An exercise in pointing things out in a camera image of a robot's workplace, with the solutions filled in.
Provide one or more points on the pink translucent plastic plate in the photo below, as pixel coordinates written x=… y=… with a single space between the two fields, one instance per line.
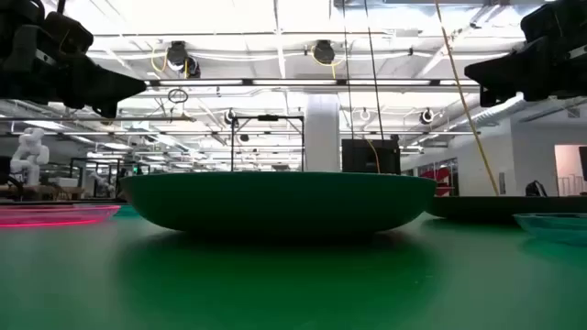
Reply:
x=46 y=215

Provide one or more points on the teal translucent plastic plate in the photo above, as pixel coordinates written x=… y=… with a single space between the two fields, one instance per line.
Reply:
x=559 y=227

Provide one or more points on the large green bowl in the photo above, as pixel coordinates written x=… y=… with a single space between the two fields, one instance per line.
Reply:
x=275 y=201

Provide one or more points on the white humanoid robot figure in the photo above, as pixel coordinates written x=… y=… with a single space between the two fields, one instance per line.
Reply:
x=29 y=156

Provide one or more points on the red and white banner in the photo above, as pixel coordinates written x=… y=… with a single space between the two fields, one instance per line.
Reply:
x=438 y=179

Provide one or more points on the black backpack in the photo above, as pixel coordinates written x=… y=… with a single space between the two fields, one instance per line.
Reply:
x=535 y=189

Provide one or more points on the wooden workbench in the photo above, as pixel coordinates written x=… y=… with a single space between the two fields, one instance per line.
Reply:
x=41 y=190

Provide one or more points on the black monitor box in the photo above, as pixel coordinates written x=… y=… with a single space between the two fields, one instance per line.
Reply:
x=362 y=156

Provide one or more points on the white building column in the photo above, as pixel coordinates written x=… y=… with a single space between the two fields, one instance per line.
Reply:
x=322 y=133

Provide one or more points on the long ceiling light strip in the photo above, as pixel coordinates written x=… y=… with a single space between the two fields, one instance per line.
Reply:
x=293 y=83

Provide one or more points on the black metal frame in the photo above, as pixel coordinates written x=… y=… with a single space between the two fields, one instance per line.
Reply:
x=268 y=117

